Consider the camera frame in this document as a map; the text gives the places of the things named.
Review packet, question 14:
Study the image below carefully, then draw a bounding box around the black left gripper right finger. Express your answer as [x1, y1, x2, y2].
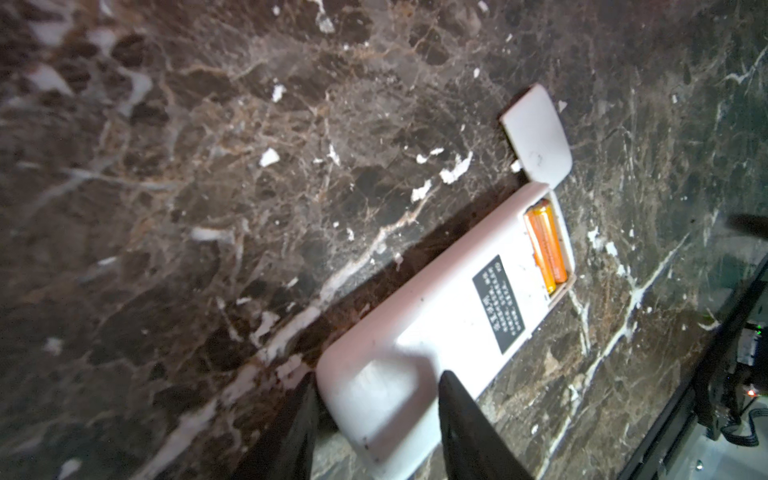
[438, 370, 533, 480]

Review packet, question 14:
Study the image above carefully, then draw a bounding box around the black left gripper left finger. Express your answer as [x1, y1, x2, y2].
[230, 372, 320, 480]

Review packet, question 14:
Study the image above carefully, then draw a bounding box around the white remote control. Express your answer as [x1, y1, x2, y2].
[316, 182, 567, 479]

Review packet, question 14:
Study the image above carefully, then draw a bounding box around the orange battery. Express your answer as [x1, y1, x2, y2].
[525, 210, 557, 295]
[533, 200, 568, 285]

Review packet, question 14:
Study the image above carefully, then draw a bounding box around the white battery cover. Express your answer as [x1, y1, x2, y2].
[499, 83, 573, 188]

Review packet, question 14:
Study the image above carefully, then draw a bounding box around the black front mounting rail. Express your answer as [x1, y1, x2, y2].
[619, 262, 767, 479]

